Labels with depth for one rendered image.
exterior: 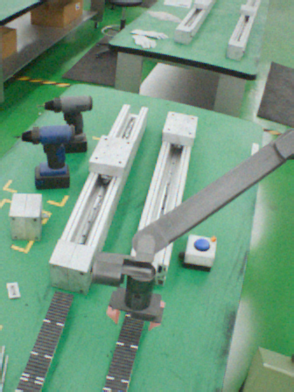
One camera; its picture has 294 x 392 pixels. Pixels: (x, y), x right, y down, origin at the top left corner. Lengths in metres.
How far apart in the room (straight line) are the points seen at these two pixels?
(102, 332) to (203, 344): 0.25
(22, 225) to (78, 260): 0.23
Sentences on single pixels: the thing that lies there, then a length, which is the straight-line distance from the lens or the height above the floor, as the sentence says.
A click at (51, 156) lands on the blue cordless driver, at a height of 0.90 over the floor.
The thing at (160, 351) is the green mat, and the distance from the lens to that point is 1.14.
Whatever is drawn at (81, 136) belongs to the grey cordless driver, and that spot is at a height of 0.85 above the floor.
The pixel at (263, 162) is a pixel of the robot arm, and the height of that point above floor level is 1.22.
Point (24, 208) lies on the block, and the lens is 1.34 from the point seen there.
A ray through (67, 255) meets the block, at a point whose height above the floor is 0.87.
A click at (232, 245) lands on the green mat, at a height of 0.78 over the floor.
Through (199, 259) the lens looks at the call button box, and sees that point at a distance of 1.30.
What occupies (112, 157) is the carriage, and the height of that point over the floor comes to 0.90.
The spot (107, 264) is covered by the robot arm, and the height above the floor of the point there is 1.04.
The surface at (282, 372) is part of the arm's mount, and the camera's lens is 0.95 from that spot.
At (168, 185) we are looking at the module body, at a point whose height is 0.84.
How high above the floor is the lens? 1.74
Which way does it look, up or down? 38 degrees down
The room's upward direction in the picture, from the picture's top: 8 degrees clockwise
